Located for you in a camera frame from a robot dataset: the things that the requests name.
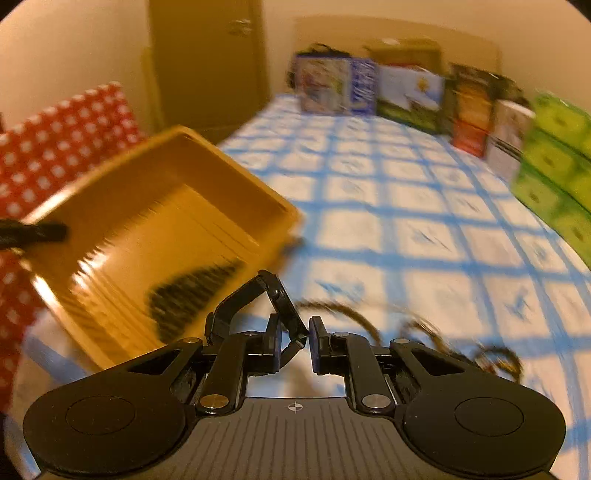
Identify yellow plastic tray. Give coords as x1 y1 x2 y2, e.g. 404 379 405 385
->
18 126 304 373

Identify red checkered cloth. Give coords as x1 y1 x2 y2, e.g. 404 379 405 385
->
0 82 145 411

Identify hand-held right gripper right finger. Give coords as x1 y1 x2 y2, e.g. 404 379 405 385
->
308 316 468 411

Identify orange instant noodle bowl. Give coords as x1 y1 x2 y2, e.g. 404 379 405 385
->
444 85 498 131

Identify blue milk carton box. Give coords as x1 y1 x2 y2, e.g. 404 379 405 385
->
293 52 378 116

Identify light brown bead necklace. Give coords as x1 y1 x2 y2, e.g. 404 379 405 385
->
399 318 525 384

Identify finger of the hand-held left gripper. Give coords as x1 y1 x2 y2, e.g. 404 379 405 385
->
0 219 69 251

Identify wooden headboard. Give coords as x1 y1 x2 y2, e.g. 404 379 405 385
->
293 15 502 77

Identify stack of green tissue packs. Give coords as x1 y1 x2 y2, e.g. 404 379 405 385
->
509 91 591 272

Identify black bag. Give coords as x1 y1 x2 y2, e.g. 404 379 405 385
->
285 43 352 88

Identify wooden door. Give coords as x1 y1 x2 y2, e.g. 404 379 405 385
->
147 0 274 134

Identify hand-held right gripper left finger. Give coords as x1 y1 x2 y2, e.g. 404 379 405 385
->
124 315 283 414

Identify black instant noodle bowl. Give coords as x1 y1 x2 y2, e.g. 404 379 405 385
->
449 61 514 100

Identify white green milk box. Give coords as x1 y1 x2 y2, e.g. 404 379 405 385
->
375 65 447 136

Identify brown cardboard box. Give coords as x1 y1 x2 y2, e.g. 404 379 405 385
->
364 38 443 75

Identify white product box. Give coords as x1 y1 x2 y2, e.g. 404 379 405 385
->
486 98 536 182

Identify dark brown bead bracelet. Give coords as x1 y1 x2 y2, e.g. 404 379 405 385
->
294 299 380 344

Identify red instant noodle bowl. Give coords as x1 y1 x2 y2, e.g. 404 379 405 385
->
449 117 493 160

